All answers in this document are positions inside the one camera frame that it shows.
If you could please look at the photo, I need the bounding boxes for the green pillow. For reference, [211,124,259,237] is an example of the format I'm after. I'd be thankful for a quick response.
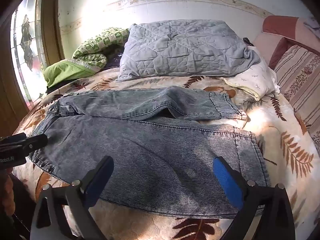
[44,58,108,88]

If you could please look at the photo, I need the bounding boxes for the wooden window frame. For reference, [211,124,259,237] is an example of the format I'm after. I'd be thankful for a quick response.
[39,0,66,68]

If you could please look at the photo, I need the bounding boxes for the grey-blue denim pants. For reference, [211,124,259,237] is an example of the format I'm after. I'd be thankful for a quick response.
[27,86,272,217]

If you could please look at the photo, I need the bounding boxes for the striped floral cushion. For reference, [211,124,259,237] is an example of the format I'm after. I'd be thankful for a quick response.
[274,44,320,136]

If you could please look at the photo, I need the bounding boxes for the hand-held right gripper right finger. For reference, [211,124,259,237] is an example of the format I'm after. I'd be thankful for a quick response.
[212,156,296,240]

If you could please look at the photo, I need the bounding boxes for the grey quilted pillow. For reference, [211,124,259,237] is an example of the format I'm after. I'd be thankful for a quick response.
[115,20,262,82]

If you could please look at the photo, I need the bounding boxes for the dark purple cloth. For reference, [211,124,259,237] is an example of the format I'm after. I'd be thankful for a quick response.
[104,52,123,68]

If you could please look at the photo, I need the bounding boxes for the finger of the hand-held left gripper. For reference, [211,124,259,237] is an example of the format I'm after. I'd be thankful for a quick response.
[0,133,28,147]
[0,134,48,155]

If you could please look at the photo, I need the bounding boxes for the leaf print bed blanket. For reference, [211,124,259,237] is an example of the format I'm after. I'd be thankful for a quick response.
[11,66,320,240]

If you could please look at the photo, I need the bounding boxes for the pink padded headboard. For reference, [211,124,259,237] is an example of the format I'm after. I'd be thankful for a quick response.
[251,15,320,71]

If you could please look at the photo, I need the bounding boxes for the stained glass window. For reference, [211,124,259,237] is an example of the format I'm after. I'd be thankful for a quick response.
[10,0,47,103]

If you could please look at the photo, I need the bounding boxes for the green patterned quilt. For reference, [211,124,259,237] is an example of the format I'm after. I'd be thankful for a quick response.
[72,27,130,69]

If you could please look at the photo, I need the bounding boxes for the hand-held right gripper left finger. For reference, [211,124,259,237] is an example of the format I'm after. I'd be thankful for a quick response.
[30,156,114,240]

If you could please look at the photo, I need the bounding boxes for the person's left hand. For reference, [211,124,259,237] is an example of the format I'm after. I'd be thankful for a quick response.
[0,168,16,216]

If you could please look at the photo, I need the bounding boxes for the white leaf print pillow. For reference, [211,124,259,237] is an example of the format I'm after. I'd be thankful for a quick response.
[222,46,279,102]

